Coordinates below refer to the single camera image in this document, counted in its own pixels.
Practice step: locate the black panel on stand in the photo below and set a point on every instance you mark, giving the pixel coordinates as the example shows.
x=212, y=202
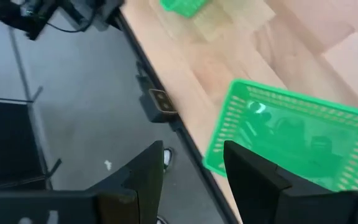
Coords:
x=8, y=143

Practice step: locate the person's shoe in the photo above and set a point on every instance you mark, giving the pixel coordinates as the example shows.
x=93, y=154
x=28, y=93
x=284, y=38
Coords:
x=167, y=157

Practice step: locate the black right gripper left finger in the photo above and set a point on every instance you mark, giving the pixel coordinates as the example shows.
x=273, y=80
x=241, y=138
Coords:
x=145, y=186

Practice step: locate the green plastic basket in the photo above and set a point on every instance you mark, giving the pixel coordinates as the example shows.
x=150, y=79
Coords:
x=306, y=133
x=182, y=7

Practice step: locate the black table clamp bracket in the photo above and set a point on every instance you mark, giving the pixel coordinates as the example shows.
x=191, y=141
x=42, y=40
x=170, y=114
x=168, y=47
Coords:
x=162, y=101

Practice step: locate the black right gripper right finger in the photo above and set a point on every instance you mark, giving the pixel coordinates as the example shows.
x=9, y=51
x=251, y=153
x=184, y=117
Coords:
x=253, y=193

